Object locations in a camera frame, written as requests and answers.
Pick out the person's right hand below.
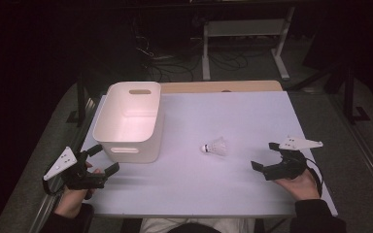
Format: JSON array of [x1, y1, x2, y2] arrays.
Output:
[[272, 167, 322, 202]]

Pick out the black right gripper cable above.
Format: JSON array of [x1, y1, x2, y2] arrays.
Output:
[[302, 155, 324, 199]]

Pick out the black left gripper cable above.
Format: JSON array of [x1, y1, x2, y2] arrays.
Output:
[[41, 166, 66, 197]]

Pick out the person's lap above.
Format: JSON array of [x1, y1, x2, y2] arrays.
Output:
[[138, 216, 257, 233]]

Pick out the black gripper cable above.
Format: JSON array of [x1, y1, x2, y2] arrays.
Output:
[[41, 166, 66, 197], [302, 155, 324, 199]]

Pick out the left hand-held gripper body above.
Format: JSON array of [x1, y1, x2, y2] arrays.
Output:
[[43, 146, 107, 192]]

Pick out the white plastic storage bin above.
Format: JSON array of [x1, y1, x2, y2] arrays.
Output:
[[92, 81, 163, 165]]

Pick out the black metal stand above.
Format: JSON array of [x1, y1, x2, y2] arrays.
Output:
[[65, 72, 89, 128], [323, 62, 372, 126]]

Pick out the white metal stand frame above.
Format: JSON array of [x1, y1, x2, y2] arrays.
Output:
[[201, 5, 296, 82]]

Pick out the white table board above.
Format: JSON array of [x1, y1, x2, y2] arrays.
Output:
[[80, 90, 339, 217]]

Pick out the white shuttlecock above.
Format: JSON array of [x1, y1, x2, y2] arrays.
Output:
[[199, 136, 229, 157]]

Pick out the black floor cables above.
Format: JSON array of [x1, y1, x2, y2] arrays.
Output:
[[131, 16, 251, 83]]

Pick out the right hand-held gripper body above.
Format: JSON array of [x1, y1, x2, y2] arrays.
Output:
[[262, 136, 324, 182]]

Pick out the person's left hand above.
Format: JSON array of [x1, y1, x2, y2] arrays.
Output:
[[52, 161, 102, 219]]

